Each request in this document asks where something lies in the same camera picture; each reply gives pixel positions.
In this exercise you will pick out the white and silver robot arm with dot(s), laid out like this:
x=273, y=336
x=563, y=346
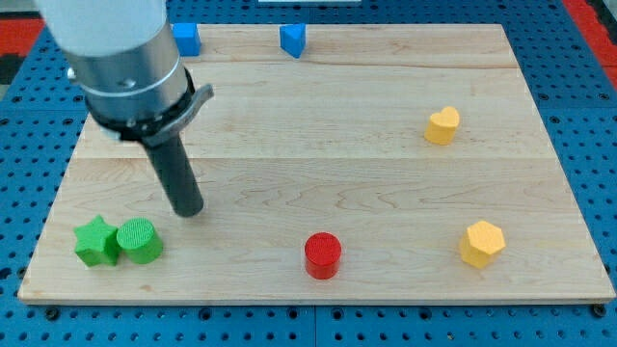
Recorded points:
x=123, y=55

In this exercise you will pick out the red cylinder block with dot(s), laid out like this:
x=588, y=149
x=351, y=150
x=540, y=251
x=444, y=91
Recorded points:
x=322, y=255

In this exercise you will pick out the light wooden board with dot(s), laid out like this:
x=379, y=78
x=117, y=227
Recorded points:
x=334, y=141

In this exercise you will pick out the green star block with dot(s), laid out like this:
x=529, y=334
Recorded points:
x=96, y=243

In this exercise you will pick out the green cylinder block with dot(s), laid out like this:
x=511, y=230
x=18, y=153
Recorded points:
x=140, y=241

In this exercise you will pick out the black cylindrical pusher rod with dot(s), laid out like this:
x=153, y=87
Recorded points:
x=174, y=171

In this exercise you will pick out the blue cube block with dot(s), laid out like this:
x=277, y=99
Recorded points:
x=187, y=39

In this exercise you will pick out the yellow hexagon block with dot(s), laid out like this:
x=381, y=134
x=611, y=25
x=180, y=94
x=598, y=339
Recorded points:
x=481, y=244

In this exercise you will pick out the blue triangle block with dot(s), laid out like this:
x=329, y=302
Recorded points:
x=293, y=39

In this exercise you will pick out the yellow heart block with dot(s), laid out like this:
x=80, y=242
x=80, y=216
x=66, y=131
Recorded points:
x=442, y=126

